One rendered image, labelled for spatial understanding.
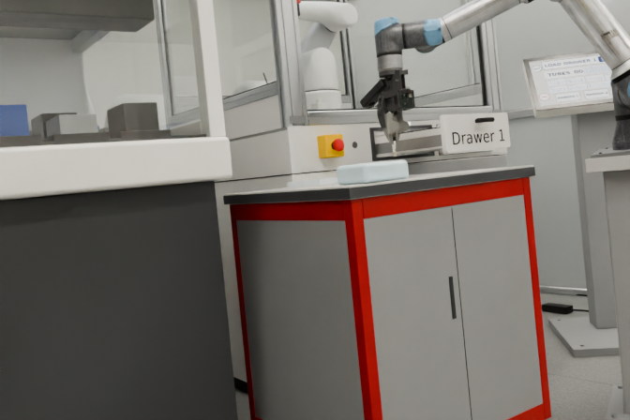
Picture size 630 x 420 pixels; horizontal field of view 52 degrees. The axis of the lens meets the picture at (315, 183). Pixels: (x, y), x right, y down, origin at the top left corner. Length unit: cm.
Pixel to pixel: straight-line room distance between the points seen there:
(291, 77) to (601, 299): 164
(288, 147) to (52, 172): 80
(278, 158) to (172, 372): 76
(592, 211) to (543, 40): 126
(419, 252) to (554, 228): 239
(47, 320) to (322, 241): 62
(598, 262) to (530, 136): 115
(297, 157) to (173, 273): 60
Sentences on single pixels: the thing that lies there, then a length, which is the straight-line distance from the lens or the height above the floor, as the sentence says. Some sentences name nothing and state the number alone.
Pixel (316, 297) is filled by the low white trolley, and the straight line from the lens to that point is 154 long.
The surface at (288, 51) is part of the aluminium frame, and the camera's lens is 205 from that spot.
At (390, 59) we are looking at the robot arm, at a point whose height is 110.
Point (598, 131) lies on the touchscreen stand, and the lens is 292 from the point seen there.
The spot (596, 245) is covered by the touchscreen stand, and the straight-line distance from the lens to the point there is 293.
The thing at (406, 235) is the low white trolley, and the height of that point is 63.
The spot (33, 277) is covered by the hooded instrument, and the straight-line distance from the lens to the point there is 153.
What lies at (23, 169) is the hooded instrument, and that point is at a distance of 145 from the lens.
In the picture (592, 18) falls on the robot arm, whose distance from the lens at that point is 194.
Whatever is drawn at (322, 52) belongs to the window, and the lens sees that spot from 214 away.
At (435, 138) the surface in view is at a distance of 199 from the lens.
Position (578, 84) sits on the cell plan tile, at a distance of 288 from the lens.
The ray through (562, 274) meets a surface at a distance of 387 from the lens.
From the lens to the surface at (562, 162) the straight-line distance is 378.
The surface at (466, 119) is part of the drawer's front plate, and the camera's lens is 201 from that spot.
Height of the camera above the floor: 79
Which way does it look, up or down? 1 degrees down
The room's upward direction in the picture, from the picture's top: 6 degrees counter-clockwise
